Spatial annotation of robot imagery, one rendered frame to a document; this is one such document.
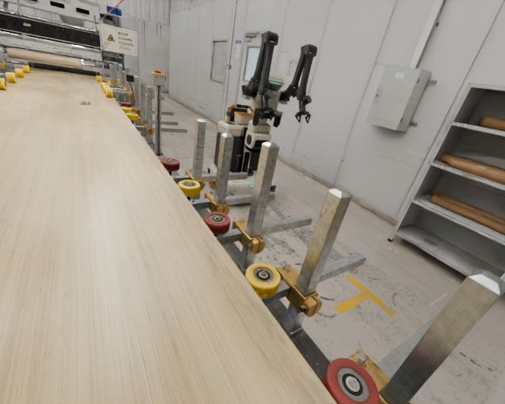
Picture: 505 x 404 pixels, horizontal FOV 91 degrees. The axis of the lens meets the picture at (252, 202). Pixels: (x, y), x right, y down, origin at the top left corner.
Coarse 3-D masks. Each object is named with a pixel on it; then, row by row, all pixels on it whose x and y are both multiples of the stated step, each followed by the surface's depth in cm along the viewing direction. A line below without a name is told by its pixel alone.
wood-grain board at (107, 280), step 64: (0, 128) 111; (64, 128) 127; (128, 128) 148; (0, 192) 68; (64, 192) 73; (128, 192) 80; (0, 256) 49; (64, 256) 52; (128, 256) 55; (192, 256) 58; (0, 320) 38; (64, 320) 40; (128, 320) 42; (192, 320) 44; (256, 320) 46; (0, 384) 31; (64, 384) 32; (128, 384) 34; (192, 384) 35; (256, 384) 36; (320, 384) 38
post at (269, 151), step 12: (264, 144) 66; (276, 144) 66; (264, 156) 67; (276, 156) 67; (264, 168) 67; (264, 180) 69; (252, 192) 73; (264, 192) 71; (252, 204) 74; (264, 204) 74; (252, 216) 75; (264, 216) 76; (252, 228) 76; (240, 264) 85; (252, 264) 84
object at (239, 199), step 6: (270, 192) 117; (228, 198) 104; (234, 198) 105; (240, 198) 107; (246, 198) 108; (270, 198) 116; (192, 204) 95; (198, 204) 97; (204, 204) 98; (228, 204) 105
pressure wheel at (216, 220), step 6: (204, 216) 73; (210, 216) 74; (216, 216) 74; (222, 216) 76; (228, 216) 76; (204, 222) 72; (210, 222) 71; (216, 222) 72; (222, 222) 72; (228, 222) 73; (210, 228) 71; (216, 228) 71; (222, 228) 72; (228, 228) 74; (216, 234) 72
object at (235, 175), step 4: (236, 172) 133; (240, 172) 134; (244, 172) 135; (172, 176) 114; (176, 176) 115; (180, 176) 116; (184, 176) 117; (188, 176) 118; (204, 176) 121; (208, 176) 122; (212, 176) 124; (228, 176) 129; (232, 176) 130; (236, 176) 131; (240, 176) 133; (244, 176) 134; (176, 180) 114; (180, 180) 115; (204, 180) 122; (208, 180) 123; (212, 180) 125
